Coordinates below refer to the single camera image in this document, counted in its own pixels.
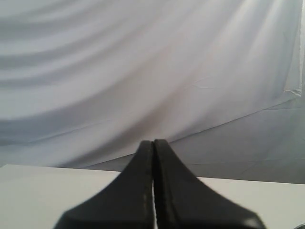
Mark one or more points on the grey backdrop cloth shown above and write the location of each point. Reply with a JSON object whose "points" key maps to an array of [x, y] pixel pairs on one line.
{"points": [[83, 82]]}

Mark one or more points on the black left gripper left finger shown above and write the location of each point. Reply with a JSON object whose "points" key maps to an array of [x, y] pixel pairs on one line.
{"points": [[126, 203]]}

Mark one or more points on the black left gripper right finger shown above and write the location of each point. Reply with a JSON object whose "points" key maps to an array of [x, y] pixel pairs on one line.
{"points": [[182, 201]]}

